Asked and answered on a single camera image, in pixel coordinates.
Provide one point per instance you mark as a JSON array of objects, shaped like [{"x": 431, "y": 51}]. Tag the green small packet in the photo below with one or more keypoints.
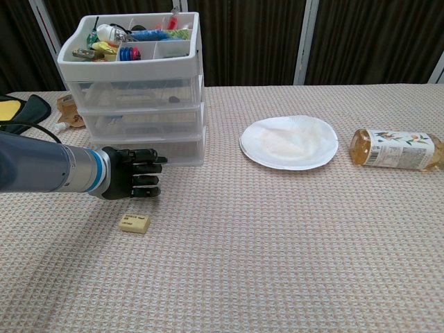
[{"x": 92, "y": 36}]

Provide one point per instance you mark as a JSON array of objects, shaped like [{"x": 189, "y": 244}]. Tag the grey partition post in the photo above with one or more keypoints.
[
  {"x": 181, "y": 6},
  {"x": 437, "y": 69},
  {"x": 305, "y": 41},
  {"x": 48, "y": 38}
]

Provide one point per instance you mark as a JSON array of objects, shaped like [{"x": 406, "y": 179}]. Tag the clear middle drawer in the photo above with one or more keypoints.
[{"x": 138, "y": 121}]

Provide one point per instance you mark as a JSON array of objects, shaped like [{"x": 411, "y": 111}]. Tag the colourful candy wrappers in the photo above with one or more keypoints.
[{"x": 83, "y": 53}]

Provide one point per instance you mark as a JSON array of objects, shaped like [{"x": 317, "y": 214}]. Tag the tea bottle with label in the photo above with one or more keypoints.
[{"x": 395, "y": 149}]

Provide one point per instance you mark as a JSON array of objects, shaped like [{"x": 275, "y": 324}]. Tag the white paper plate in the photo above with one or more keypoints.
[{"x": 288, "y": 142}]

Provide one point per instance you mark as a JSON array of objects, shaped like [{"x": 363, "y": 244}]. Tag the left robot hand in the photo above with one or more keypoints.
[{"x": 125, "y": 173}]

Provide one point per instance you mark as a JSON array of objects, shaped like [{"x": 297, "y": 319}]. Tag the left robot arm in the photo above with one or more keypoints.
[{"x": 45, "y": 166}]

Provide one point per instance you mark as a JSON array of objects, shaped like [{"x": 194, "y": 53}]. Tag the white crumpled wad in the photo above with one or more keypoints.
[{"x": 105, "y": 32}]

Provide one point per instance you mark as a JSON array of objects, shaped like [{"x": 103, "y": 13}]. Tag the white drawer organizer with items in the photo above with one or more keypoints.
[{"x": 128, "y": 69}]

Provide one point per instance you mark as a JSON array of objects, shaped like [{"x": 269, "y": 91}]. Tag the brown spout pouch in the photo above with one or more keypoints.
[{"x": 71, "y": 112}]

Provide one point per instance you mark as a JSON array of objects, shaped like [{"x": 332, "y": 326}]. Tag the clear lowest drawer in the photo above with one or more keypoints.
[{"x": 184, "y": 149}]

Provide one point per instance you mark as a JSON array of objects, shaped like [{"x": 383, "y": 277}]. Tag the yellow candy wrapper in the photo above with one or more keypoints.
[{"x": 104, "y": 48}]

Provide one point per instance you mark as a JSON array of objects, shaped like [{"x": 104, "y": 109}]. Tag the yellow and black cloth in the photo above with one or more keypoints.
[{"x": 24, "y": 111}]

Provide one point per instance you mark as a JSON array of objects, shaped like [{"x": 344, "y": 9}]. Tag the beige woven tablecloth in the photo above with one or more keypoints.
[{"x": 243, "y": 243}]

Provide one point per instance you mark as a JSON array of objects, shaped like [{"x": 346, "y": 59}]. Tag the yellow eraser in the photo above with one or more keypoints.
[{"x": 134, "y": 223}]

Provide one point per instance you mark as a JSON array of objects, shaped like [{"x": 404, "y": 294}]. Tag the clear uppermost drawer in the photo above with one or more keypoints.
[{"x": 132, "y": 92}]

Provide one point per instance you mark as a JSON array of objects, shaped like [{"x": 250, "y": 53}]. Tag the green yellow packet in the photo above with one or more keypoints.
[{"x": 180, "y": 34}]

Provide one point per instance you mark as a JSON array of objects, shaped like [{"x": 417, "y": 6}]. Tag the blue packet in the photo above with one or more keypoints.
[{"x": 147, "y": 35}]

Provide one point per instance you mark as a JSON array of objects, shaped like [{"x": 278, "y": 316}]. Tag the blue and red discs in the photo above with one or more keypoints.
[{"x": 130, "y": 53}]

